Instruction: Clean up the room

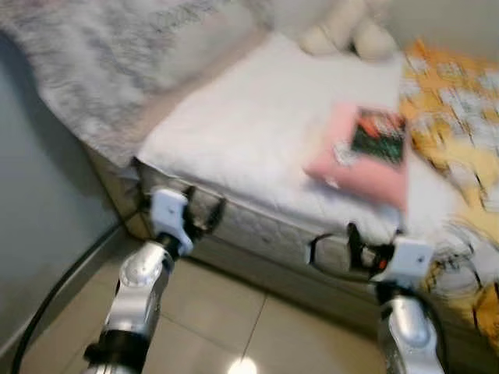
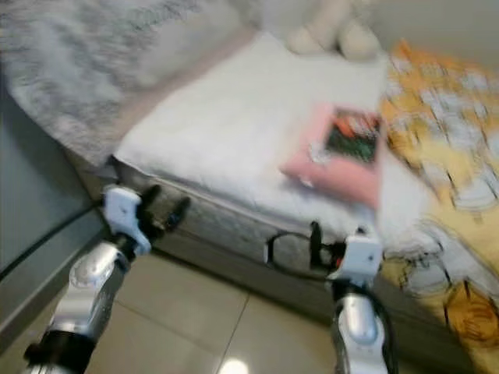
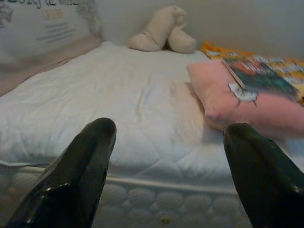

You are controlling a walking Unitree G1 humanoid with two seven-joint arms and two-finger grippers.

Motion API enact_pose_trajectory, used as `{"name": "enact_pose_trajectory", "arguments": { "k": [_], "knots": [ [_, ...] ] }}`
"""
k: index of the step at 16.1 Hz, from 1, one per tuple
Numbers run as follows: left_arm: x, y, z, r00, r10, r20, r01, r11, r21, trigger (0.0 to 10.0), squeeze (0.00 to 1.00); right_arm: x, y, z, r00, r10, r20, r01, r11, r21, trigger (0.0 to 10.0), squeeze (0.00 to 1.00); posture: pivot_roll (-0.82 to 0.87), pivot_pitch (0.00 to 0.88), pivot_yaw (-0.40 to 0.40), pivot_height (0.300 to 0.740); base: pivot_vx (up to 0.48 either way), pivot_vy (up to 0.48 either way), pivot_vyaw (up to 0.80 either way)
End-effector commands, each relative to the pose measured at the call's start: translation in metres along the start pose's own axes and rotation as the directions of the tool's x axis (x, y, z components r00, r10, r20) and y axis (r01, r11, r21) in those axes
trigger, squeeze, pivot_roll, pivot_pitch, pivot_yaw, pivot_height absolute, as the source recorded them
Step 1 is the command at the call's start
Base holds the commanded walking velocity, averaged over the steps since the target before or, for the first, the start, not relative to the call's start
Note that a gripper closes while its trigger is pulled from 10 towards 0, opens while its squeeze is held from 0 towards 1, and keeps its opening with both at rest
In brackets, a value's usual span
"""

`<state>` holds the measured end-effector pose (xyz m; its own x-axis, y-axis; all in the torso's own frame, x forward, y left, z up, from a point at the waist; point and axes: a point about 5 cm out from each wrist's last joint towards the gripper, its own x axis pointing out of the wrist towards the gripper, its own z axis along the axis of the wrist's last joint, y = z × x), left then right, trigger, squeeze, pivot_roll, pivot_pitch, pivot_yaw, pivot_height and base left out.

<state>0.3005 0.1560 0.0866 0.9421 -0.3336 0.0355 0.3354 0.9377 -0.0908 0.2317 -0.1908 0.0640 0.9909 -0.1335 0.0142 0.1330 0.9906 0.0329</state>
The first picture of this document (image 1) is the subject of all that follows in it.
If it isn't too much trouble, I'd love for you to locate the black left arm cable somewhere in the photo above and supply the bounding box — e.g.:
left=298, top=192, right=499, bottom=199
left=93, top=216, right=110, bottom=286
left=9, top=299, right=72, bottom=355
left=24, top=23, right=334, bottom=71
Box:
left=9, top=199, right=154, bottom=374

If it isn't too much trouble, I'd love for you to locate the yellow cartoon egg blanket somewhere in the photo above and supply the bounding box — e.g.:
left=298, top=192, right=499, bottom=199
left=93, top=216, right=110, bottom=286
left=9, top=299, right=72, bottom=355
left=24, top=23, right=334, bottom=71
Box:
left=398, top=37, right=499, bottom=353

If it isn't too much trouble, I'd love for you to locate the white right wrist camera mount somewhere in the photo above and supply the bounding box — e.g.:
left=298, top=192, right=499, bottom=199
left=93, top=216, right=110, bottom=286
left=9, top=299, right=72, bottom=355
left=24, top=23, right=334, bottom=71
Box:
left=388, top=237, right=435, bottom=286

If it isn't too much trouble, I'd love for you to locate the dark glossy magazine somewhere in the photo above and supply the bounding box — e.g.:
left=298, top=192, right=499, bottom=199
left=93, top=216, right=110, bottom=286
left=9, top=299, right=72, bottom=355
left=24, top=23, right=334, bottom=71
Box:
left=349, top=108, right=409, bottom=169

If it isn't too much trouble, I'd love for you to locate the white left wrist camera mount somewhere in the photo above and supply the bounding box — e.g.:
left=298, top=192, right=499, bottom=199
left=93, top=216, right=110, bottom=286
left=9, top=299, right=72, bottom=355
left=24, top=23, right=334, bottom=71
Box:
left=150, top=187, right=195, bottom=256

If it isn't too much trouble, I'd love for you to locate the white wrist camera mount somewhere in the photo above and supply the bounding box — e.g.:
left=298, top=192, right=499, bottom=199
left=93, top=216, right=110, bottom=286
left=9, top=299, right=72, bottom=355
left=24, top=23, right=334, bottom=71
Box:
left=388, top=237, right=435, bottom=286
left=150, top=187, right=195, bottom=256

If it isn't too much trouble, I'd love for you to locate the grey swirl patterned bedspread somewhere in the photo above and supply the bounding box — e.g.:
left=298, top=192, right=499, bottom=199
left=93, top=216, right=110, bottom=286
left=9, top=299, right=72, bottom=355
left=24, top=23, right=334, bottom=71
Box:
left=0, top=0, right=275, bottom=169

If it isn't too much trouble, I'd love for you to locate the white quilted mattress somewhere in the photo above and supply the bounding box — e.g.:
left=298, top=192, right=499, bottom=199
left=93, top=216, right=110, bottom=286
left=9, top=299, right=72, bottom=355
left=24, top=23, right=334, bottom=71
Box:
left=135, top=33, right=469, bottom=312

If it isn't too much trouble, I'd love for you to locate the beige plush toy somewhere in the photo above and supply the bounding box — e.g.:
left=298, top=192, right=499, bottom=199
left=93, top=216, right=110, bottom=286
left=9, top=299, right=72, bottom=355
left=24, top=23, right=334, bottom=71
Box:
left=299, top=0, right=399, bottom=62

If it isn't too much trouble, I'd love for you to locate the pink pillow with cartoon print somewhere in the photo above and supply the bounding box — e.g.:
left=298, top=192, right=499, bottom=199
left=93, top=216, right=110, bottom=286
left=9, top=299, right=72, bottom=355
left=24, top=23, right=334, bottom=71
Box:
left=303, top=101, right=411, bottom=212

